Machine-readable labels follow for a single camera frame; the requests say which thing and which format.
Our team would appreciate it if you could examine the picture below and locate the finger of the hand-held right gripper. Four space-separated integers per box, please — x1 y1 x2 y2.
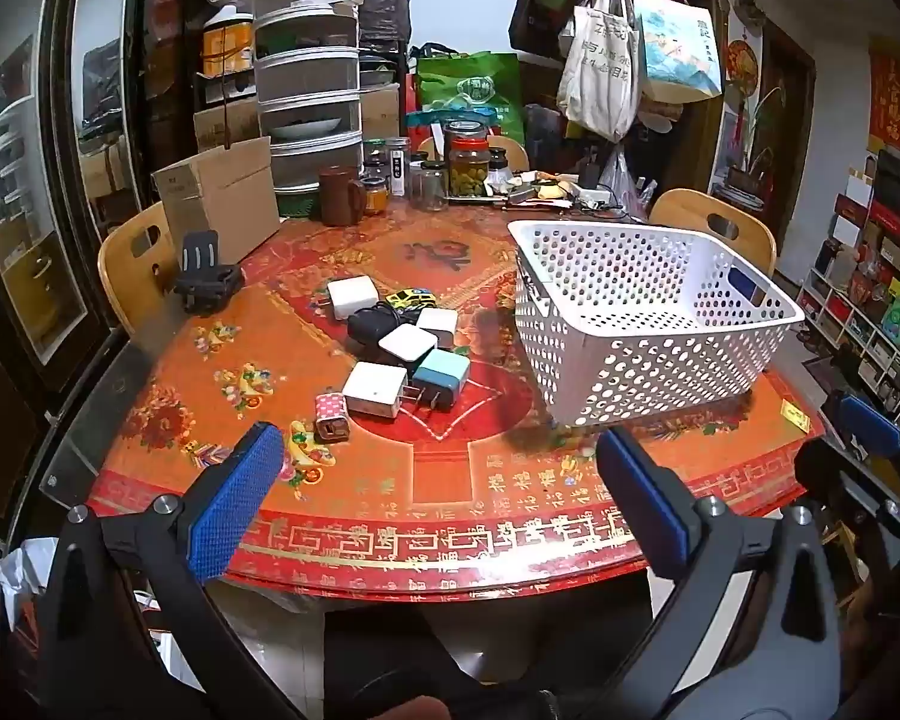
838 392 900 466

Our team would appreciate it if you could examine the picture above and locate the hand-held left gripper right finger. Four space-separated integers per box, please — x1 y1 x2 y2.
595 426 863 720

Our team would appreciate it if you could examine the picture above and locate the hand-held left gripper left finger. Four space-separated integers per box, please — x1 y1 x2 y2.
41 422 308 720

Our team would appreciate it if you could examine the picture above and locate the white perforated plastic basket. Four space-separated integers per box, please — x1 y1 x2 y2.
508 219 806 428

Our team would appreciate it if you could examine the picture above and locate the pink polka dot charger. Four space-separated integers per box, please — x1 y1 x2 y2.
313 392 352 442

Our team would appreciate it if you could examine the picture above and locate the white wall charger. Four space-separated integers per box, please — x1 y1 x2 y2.
377 325 440 367
341 361 410 421
315 276 380 322
416 307 460 350

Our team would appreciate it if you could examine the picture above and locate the teal wall charger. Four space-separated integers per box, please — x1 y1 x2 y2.
409 349 472 412

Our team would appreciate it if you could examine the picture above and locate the white cube shelf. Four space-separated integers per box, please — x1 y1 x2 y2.
795 150 900 421

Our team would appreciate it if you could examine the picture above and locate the black phone holder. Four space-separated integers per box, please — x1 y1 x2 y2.
174 230 245 316

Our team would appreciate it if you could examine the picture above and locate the white plastic bag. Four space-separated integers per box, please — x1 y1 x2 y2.
0 536 68 616

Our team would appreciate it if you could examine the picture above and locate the brown cardboard box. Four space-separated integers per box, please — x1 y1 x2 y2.
151 136 282 263

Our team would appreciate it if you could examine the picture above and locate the clear plastic bag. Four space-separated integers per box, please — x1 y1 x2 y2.
598 146 650 218

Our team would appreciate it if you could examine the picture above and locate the green potted plant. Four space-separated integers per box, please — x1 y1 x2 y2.
742 82 785 173

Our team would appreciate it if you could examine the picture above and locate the brown mug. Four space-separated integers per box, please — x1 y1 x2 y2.
319 165 367 227

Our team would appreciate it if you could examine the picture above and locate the empty glass jar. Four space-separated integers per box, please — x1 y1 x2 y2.
418 161 449 212

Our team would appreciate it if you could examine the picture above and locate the dark lid glass jar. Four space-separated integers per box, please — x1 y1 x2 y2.
385 137 412 196

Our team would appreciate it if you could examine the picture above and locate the pickle jar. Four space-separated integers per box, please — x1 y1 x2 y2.
444 121 492 200

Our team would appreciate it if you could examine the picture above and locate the tiered clear food cover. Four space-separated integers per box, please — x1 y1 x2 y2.
251 0 365 218

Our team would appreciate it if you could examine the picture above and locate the dark glass-door cabinet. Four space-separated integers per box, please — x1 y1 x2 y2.
37 0 226 391

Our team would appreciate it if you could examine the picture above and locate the blue and white paper bag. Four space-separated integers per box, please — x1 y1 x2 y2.
634 0 723 104

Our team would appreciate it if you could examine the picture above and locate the white canvas tote bag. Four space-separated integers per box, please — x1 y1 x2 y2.
556 0 642 143

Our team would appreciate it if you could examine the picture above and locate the green shopping bag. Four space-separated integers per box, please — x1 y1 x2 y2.
416 45 527 147

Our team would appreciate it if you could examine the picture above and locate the orange label container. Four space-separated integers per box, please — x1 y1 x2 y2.
201 6 256 80

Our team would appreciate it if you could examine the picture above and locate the black plastic bag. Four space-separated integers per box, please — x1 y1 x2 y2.
345 0 412 42

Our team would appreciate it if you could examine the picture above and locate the black wall charger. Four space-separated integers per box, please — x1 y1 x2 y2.
345 306 400 352

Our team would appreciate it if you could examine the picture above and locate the red wall poster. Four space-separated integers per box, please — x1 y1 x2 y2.
868 37 900 158

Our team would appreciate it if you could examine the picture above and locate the red round wall ornament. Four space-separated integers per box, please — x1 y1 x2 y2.
726 37 760 87

